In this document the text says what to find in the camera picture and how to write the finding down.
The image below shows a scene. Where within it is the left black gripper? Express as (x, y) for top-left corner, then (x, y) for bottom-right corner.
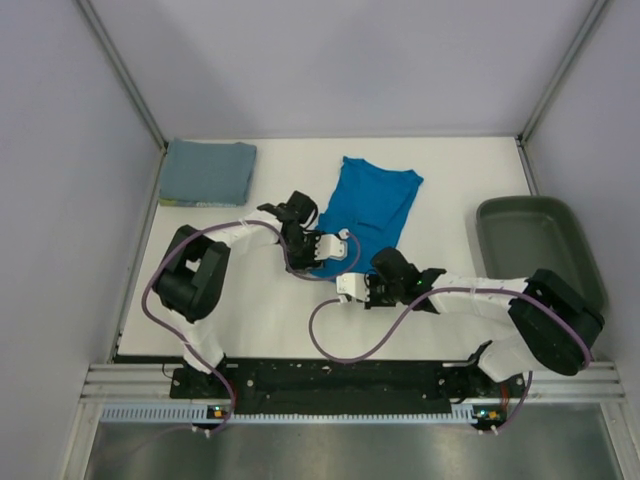
(281, 231), (327, 274)

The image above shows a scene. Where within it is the bright blue t shirt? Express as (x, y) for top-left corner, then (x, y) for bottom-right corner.
(312, 156), (423, 278)

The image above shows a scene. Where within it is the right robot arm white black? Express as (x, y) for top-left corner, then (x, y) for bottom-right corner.
(364, 248), (604, 396)

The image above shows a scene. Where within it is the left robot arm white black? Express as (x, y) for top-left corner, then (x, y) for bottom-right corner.
(151, 191), (323, 397)

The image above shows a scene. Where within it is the folded grey-blue t shirt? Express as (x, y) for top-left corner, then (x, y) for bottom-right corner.
(159, 139), (257, 207)

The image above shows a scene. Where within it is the dark green plastic bin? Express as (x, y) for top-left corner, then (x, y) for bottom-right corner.
(476, 196), (607, 311)

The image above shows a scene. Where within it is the folded shirt with green print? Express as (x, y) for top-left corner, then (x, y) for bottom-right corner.
(158, 198), (238, 208)

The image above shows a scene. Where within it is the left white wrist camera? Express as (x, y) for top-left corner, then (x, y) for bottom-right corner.
(315, 229), (350, 261)

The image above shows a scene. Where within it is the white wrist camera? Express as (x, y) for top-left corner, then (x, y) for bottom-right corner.
(315, 229), (350, 261)
(335, 273), (370, 304)

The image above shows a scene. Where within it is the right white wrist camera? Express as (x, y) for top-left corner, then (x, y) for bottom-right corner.
(335, 273), (370, 304)

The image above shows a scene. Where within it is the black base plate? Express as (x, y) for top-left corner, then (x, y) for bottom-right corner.
(170, 357), (524, 407)

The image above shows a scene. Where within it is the grey slotted cable duct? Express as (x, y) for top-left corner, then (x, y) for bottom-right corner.
(99, 398), (500, 427)

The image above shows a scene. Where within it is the left aluminium corner post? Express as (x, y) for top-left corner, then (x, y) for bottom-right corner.
(72, 0), (168, 150)

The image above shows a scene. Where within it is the aluminium corner post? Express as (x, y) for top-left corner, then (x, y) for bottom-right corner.
(72, 0), (168, 150)
(518, 0), (613, 148)

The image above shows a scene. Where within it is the right aluminium corner post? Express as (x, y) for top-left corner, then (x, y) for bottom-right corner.
(518, 0), (613, 148)

